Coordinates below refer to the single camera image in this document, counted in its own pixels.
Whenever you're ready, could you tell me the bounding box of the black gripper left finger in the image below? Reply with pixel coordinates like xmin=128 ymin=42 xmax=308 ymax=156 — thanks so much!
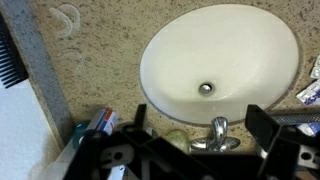
xmin=133 ymin=103 xmax=148 ymax=133

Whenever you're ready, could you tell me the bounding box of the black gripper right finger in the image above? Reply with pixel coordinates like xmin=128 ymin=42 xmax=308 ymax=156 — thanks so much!
xmin=244 ymin=103 xmax=320 ymax=158

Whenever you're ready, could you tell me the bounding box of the white red-capped shaving cream can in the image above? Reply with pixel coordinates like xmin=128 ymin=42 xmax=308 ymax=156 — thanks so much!
xmin=87 ymin=107 xmax=120 ymax=136

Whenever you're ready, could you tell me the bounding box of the chrome faucet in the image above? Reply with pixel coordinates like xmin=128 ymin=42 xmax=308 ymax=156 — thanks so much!
xmin=189 ymin=116 xmax=242 ymax=153

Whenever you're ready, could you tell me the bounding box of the clear soap dispenser bottle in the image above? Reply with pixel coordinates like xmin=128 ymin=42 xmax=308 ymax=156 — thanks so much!
xmin=165 ymin=129 xmax=190 ymax=153

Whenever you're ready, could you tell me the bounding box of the blue-printed blister pack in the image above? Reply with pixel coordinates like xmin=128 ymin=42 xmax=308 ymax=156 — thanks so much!
xmin=296 ymin=122 xmax=320 ymax=137

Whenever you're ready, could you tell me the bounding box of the long blister pack strip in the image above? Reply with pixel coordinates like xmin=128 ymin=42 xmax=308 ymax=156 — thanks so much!
xmin=295 ymin=79 xmax=320 ymax=106

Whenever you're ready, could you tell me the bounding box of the blue mouthwash bottle black cap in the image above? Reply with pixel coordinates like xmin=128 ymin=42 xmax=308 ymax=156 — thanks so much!
xmin=71 ymin=121 xmax=93 ymax=150

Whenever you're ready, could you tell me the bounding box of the chrome sink drain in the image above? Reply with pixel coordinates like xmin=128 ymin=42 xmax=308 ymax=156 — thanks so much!
xmin=198 ymin=82 xmax=214 ymax=95

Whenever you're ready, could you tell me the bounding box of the small white blister pack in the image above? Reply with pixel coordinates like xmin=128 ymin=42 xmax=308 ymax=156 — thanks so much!
xmin=309 ymin=54 xmax=320 ymax=80

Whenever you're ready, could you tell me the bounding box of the white oval sink basin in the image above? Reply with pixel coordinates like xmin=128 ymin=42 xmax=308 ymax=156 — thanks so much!
xmin=139 ymin=3 xmax=301 ymax=126

